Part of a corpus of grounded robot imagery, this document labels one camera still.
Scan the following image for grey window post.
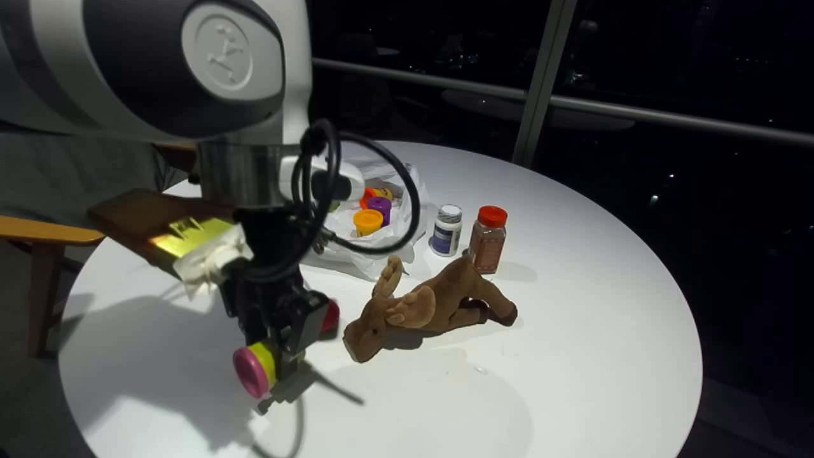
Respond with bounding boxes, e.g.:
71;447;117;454
508;0;579;169

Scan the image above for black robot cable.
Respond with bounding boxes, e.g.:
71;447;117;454
289;117;424;256

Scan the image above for spice jar red lid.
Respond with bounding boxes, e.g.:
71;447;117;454
467;204;510;277

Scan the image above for purple play-doh tub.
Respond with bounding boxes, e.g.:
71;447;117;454
368;193;396;226

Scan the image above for white bottle purple label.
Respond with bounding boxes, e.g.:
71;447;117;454
424;202;467;256

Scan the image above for white plastic bag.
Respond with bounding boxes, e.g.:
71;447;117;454
298;155;433;283

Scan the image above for grey armchair wooden armrests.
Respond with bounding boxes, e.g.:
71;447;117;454
0;129;197;361

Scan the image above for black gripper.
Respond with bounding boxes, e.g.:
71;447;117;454
218;206;331;386

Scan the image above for green tub pink lid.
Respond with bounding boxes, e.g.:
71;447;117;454
230;339;281;402

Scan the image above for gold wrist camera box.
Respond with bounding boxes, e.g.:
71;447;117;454
87;187;256;288

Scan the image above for brown plush animal toy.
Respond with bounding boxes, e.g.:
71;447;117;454
340;249;522;366

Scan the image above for grey horizontal window rail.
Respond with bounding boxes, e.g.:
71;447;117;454
311;53;814;150

